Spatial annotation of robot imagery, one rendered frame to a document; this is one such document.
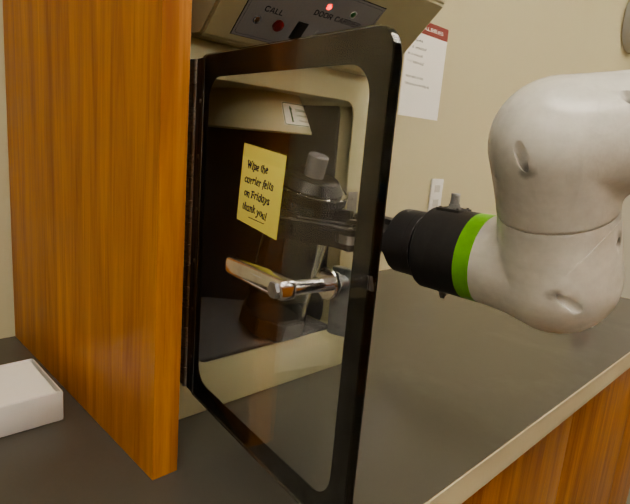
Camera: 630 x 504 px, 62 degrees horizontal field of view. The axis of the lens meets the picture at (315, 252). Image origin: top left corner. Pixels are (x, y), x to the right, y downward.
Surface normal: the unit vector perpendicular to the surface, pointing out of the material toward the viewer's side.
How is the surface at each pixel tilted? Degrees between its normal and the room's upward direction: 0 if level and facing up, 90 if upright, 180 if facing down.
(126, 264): 90
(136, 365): 90
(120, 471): 0
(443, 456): 0
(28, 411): 90
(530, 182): 119
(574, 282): 104
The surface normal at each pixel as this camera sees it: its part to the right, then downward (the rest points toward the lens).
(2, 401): 0.08, -0.97
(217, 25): 0.43, 0.83
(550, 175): -0.41, 0.59
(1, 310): 0.70, 0.21
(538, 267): -0.60, 0.44
